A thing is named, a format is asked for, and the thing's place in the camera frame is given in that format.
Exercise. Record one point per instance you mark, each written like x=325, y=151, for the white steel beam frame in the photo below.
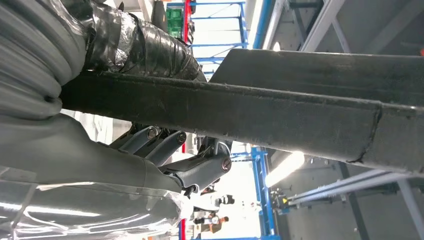
x=318, y=26

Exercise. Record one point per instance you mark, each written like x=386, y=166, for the person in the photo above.
x=212, y=223
x=212, y=200

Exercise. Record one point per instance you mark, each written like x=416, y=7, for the blue metal frame post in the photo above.
x=263, y=198

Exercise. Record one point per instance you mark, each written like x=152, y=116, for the green crate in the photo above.
x=174, y=23

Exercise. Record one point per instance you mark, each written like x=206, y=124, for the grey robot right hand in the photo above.
x=66, y=159

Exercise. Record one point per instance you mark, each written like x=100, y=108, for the long ceiling light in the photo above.
x=285, y=169

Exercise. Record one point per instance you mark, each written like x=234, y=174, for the red pole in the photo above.
x=187, y=20

